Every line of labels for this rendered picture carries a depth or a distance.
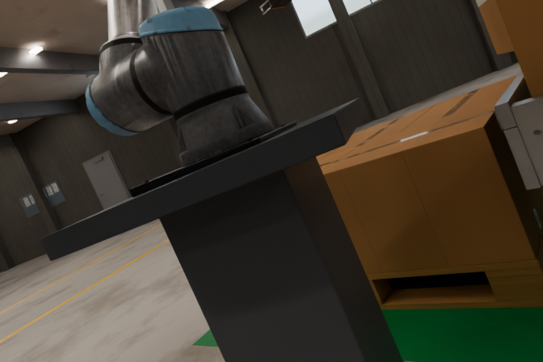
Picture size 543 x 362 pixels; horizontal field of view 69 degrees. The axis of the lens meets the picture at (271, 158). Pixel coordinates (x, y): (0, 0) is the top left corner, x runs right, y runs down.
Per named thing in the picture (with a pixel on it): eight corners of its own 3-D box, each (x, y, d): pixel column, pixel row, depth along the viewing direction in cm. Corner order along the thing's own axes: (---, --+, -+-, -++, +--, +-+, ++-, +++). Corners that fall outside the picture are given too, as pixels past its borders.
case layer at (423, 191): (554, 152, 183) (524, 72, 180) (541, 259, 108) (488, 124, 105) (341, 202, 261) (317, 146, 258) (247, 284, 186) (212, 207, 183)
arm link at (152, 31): (214, 90, 66) (173, -10, 65) (149, 124, 75) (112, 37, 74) (259, 82, 79) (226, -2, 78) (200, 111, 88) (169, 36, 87)
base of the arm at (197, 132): (263, 135, 66) (241, 79, 65) (166, 174, 70) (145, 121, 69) (280, 127, 85) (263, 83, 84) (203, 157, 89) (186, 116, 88)
